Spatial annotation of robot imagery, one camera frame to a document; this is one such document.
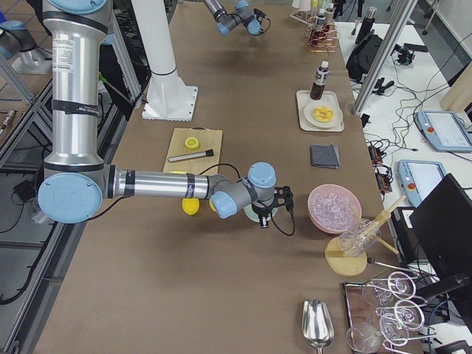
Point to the black tray with glasses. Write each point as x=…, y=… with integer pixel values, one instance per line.
x=385, y=314

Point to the teach pendant far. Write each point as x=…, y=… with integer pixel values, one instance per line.
x=444, y=131

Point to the teach pendant near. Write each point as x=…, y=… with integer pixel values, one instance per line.
x=419, y=178

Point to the yellow lemon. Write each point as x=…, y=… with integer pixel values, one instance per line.
x=212, y=207
x=190, y=206

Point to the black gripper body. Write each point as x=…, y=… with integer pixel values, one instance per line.
x=262, y=210

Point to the steel muddler black tip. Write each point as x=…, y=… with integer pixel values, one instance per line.
x=189, y=156

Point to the mint green bowl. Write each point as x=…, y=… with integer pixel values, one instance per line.
x=253, y=216

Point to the twisted donut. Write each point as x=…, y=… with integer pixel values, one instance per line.
x=322, y=114

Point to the clear glass mug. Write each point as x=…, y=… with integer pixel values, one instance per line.
x=359, y=237

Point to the copper wire bottle rack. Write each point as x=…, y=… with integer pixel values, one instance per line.
x=321, y=32

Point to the aluminium frame post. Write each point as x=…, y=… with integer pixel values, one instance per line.
x=398, y=20

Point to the metal ice scoop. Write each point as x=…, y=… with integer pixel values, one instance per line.
x=317, y=326

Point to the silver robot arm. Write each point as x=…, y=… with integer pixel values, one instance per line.
x=243, y=14
x=76, y=179

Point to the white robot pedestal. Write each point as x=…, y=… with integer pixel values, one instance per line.
x=168, y=97

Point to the teach pendant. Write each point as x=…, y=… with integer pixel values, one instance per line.
x=419, y=178
x=444, y=131

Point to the yellow lemon left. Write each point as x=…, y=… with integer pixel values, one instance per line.
x=190, y=206

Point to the wooden cutting board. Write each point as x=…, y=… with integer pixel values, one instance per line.
x=208, y=139

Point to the black monitor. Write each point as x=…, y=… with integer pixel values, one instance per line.
x=442, y=225

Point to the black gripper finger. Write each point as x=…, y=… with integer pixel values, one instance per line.
x=263, y=221

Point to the wooden glass stand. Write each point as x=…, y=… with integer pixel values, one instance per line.
x=354, y=266

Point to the white serving tray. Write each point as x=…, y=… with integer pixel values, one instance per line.
x=303, y=98

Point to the yellow lemon right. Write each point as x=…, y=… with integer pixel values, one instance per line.
x=212, y=207

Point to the pink bowl of ice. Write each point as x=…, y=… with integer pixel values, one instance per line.
x=333, y=208

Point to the black bag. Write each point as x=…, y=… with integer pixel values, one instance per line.
x=362, y=57

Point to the grey folded cloth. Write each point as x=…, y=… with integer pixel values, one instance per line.
x=326, y=156

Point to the dark sauce bottle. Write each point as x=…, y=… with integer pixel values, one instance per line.
x=319, y=81

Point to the white plate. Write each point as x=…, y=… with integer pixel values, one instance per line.
x=336, y=120

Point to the halved lemon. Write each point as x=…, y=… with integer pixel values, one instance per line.
x=192, y=143

